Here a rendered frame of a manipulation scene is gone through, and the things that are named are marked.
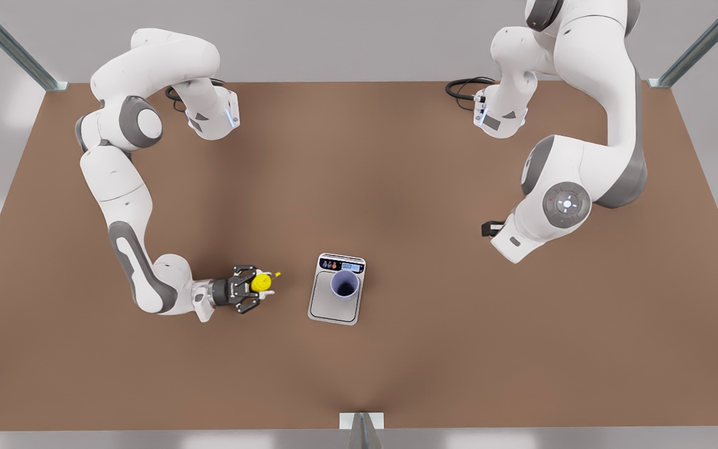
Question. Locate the blue-grey cup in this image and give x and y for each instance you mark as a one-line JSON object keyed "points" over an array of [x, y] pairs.
{"points": [[344, 285]]}

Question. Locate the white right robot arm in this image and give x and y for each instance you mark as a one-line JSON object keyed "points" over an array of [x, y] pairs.
{"points": [[123, 187]]}

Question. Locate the yellow sauce bottle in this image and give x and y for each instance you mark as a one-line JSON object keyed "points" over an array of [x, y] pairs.
{"points": [[262, 282]]}

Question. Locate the grey kitchen scale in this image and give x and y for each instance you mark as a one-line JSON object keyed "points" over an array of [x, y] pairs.
{"points": [[333, 308]]}

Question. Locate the silver frame post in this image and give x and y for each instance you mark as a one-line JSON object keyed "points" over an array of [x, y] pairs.
{"points": [[702, 43], [10, 47], [362, 430]]}

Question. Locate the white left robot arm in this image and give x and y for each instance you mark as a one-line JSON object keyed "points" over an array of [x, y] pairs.
{"points": [[608, 93]]}

